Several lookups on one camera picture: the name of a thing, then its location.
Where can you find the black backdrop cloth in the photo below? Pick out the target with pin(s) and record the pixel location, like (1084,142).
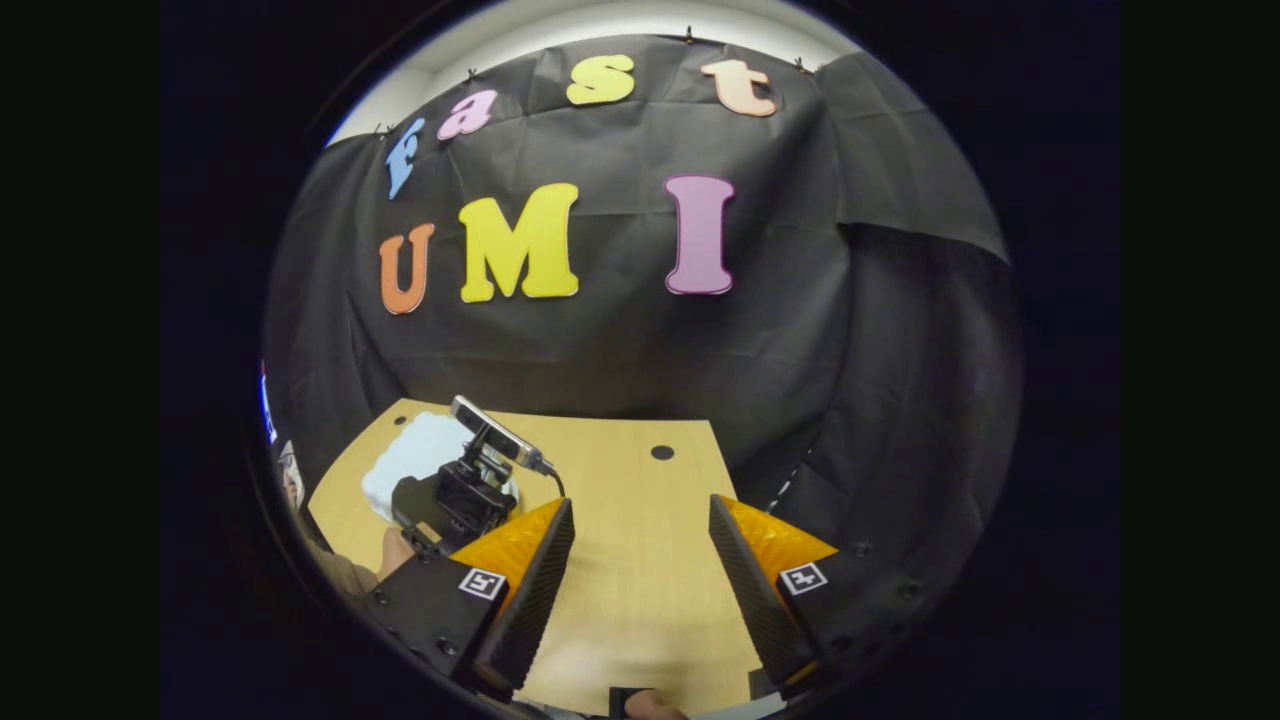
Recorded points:
(620,350)

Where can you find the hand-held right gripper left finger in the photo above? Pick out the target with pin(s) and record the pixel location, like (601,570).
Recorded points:
(535,600)

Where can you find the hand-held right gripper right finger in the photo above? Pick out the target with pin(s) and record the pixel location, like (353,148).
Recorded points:
(750,590)

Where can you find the light blue suitcase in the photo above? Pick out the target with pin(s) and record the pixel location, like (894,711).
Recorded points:
(415,455)

